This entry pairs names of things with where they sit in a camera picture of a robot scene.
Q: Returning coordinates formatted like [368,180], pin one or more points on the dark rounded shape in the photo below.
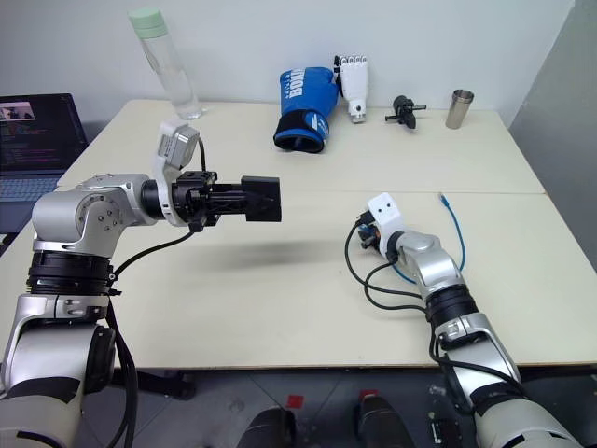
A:
[382,422]

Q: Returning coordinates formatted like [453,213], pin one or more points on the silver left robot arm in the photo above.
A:
[70,219]

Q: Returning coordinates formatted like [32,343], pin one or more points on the white robotic hand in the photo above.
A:
[355,79]

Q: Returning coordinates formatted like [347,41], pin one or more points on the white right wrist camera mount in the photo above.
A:
[384,210]

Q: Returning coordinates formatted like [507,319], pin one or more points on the small black clamp tool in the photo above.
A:
[402,108]

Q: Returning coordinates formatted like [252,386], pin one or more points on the clear bottle with green cap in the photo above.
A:
[172,74]

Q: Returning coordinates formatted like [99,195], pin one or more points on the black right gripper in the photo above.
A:
[373,235]

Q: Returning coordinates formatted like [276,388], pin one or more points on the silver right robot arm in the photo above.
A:
[434,266]

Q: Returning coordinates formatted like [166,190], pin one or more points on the blue boxing glove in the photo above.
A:
[303,107]

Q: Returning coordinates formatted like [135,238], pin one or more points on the stainless steel cup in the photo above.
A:
[459,109]

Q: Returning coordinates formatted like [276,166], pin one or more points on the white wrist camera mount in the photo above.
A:
[170,144]
[384,210]

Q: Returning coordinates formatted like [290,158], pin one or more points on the dark laptop computer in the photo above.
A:
[32,140]

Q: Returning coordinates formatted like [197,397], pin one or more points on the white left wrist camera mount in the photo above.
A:
[170,144]

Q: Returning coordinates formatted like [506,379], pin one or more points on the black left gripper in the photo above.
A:
[196,198]

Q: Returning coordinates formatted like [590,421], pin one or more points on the black table frame bracket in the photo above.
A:
[172,382]

